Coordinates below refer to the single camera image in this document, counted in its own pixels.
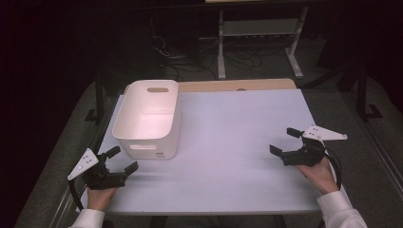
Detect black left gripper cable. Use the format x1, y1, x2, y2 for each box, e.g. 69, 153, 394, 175
67, 178, 86, 213

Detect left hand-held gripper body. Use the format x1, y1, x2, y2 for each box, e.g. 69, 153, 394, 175
67, 147, 128, 191

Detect person's left hand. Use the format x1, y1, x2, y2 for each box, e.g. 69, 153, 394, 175
86, 186, 119, 212

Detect person's right hand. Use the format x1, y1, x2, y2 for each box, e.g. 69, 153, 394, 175
295, 157, 340, 196

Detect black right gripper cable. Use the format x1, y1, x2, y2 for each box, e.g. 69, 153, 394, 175
322, 148, 344, 191

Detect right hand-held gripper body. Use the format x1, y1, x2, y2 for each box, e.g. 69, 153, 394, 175
279, 124, 349, 168

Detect white metal stand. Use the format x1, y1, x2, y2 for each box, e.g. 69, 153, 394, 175
217, 6, 309, 81

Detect black floor stand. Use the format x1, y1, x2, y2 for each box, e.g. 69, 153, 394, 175
84, 71, 106, 125
355, 62, 384, 122

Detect black floor cables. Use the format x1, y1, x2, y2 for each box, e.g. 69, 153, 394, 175
151, 33, 264, 81

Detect white plastic bin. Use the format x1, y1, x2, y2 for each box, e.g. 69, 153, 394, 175
111, 79, 182, 161

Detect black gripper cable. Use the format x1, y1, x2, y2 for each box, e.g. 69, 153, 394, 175
322, 148, 344, 191
67, 178, 86, 213

